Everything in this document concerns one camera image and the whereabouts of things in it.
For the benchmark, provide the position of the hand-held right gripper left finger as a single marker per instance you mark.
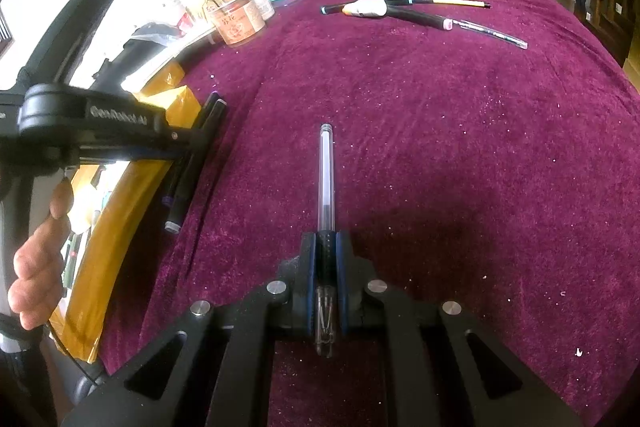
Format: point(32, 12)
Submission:
point(310, 277)

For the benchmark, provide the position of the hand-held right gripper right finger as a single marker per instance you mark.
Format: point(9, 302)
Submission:
point(342, 277)

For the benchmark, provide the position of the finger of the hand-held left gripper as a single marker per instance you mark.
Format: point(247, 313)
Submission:
point(192, 137)
point(175, 154)

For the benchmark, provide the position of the black marker with white end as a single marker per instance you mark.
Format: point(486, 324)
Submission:
point(192, 177)

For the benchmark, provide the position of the yellow taped white box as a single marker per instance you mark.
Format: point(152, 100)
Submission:
point(125, 217)

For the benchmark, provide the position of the clear gel pen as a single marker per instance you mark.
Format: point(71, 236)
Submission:
point(326, 182)

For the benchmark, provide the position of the person's left hand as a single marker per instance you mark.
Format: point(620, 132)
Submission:
point(35, 267)

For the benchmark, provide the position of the clear jar with orange label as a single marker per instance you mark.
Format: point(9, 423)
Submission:
point(237, 22)

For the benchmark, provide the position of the maroon velvet tablecloth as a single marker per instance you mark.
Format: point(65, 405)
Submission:
point(450, 157)

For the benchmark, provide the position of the white orange correction pen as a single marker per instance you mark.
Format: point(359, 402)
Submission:
point(367, 8)

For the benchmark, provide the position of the black marker pen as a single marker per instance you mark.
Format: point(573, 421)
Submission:
point(420, 17)

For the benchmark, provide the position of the clear thin pen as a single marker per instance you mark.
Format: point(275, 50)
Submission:
point(492, 34)

